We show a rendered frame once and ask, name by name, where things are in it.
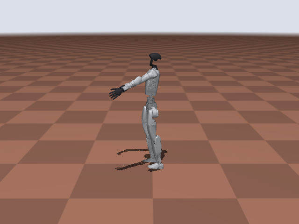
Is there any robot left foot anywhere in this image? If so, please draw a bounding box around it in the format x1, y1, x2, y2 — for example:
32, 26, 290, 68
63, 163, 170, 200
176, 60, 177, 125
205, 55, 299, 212
148, 163, 164, 169

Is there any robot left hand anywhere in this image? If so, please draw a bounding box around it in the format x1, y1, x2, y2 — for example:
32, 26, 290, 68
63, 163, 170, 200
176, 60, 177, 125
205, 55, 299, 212
109, 85, 127, 100

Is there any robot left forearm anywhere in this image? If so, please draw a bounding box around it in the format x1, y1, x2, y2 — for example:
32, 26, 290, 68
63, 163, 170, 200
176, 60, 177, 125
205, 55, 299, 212
123, 77, 142, 91

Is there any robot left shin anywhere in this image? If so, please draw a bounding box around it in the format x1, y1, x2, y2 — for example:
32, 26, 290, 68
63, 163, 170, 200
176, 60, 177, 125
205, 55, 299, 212
151, 136, 162, 165

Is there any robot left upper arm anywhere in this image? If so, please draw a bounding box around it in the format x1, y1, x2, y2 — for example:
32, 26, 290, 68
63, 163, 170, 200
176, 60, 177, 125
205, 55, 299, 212
140, 70, 158, 84

